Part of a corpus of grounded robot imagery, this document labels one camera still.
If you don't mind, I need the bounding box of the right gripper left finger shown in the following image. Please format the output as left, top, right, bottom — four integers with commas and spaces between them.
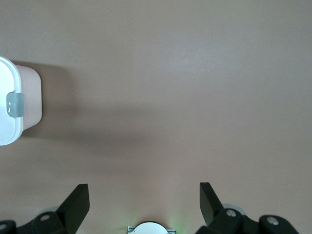
0, 184, 90, 234

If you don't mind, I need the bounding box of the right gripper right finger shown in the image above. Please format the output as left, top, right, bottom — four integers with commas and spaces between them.
197, 182, 299, 234

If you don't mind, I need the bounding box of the white plastic box lid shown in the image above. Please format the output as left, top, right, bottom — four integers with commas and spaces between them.
0, 56, 24, 146

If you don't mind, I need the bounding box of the grey lid latch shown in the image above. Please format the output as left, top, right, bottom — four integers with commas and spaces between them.
6, 92, 25, 118

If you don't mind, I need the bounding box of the pink plastic box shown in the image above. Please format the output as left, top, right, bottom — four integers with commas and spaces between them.
15, 64, 42, 131

